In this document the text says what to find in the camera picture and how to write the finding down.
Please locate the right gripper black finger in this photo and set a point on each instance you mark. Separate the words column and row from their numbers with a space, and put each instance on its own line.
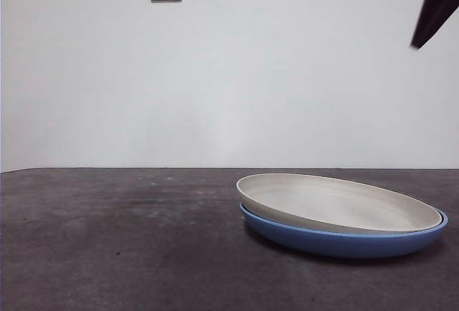
column 435, row 3

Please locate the white round plate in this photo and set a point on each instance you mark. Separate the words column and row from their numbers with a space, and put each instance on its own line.
column 333, row 205

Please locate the blue round plate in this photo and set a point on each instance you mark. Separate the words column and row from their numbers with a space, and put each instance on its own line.
column 340, row 246

